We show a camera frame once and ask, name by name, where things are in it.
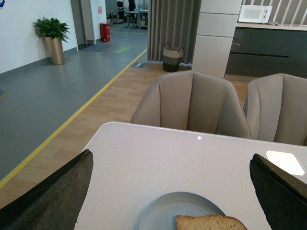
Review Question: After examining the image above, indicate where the grey curtain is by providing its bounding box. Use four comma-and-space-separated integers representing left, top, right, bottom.
147, 0, 201, 64

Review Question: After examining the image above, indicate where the dark grey kitchen counter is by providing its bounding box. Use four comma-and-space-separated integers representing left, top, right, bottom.
225, 27, 307, 78

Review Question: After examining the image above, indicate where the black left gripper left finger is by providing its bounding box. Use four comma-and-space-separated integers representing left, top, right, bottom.
0, 149, 93, 230

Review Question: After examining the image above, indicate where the beige chair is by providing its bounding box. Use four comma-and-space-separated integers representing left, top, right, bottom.
130, 70, 251, 138
244, 73, 307, 146

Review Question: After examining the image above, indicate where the beige chair on left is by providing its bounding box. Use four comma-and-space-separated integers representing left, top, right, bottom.
130, 70, 251, 138

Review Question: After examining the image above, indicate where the beige chair on right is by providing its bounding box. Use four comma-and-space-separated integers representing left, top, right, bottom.
244, 73, 307, 146

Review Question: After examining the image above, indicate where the gold plant pot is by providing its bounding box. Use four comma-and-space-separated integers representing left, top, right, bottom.
43, 37, 64, 65

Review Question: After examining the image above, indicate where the woven laundry basket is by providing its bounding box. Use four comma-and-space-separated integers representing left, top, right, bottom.
163, 42, 184, 72

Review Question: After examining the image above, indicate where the green potted plant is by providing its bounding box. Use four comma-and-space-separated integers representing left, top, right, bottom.
33, 17, 69, 43

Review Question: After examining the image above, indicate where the white microwave oven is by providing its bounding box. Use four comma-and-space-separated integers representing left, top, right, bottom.
237, 5, 272, 23

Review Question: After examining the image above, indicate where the grey-blue round plate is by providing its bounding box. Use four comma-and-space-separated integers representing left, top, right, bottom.
139, 192, 225, 230

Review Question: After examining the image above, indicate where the brown bread slice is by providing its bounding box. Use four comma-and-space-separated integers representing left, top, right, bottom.
176, 215, 247, 230

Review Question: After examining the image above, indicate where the red bin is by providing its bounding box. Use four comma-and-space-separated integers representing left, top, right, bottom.
100, 23, 111, 42

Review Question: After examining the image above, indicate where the white pillar cabinet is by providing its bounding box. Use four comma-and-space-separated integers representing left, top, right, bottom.
192, 0, 241, 78

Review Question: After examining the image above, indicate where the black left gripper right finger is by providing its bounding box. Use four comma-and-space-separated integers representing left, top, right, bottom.
249, 154, 307, 230

